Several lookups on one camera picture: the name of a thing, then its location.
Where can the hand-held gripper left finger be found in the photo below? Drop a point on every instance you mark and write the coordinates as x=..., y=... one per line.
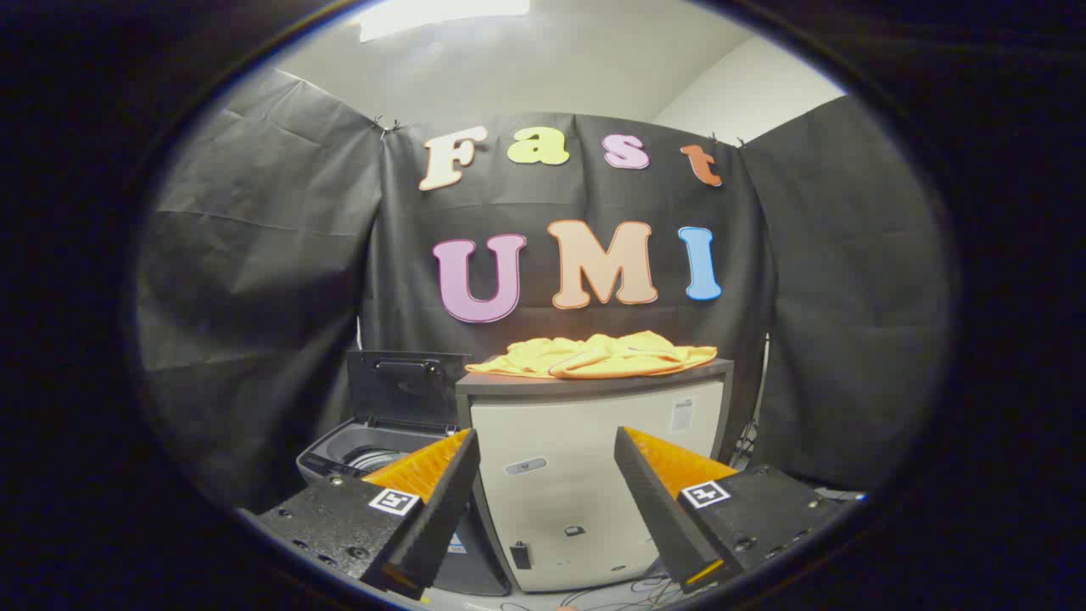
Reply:
x=441, y=501

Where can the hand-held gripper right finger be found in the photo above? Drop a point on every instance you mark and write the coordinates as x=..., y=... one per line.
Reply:
x=657, y=509

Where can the grey washing machine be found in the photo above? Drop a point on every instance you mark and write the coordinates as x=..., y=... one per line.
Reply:
x=339, y=454

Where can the yellow shirt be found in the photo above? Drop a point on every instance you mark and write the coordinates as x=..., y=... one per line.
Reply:
x=594, y=356

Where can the white and grey cabinet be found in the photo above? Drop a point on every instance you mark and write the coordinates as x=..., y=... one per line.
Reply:
x=560, y=424

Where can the black backdrop cloth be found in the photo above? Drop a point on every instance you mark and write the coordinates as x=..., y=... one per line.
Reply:
x=271, y=280

